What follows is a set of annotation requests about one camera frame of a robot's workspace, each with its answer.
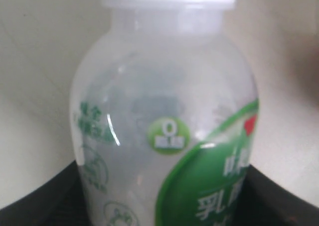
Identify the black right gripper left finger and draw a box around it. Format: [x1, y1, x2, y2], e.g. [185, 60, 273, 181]
[0, 162, 91, 226]

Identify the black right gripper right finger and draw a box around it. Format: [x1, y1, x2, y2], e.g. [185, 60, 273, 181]
[232, 165, 319, 226]

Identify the white milk bottle green label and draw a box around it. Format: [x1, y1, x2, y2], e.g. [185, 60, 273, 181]
[70, 0, 259, 226]

